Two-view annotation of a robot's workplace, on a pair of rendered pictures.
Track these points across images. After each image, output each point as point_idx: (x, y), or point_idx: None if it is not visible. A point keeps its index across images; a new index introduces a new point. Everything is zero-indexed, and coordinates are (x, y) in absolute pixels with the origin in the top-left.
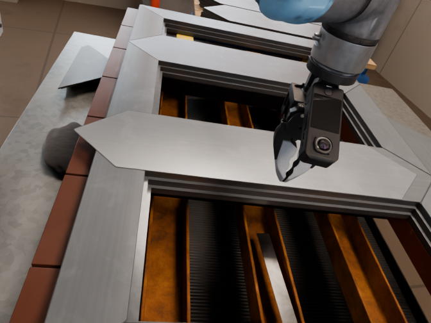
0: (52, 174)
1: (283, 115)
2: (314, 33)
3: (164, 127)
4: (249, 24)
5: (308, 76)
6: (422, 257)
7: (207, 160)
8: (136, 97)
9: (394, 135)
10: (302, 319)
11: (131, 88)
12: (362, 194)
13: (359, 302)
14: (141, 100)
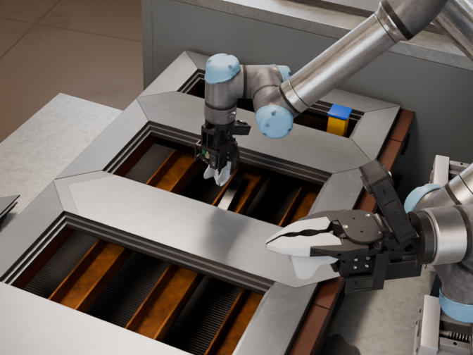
0: None
1: (224, 163)
2: (236, 111)
3: (269, 265)
4: None
5: (217, 141)
6: (119, 172)
7: (250, 231)
8: (282, 303)
9: (24, 218)
10: (219, 194)
11: (282, 316)
12: (146, 184)
13: (171, 191)
14: (279, 298)
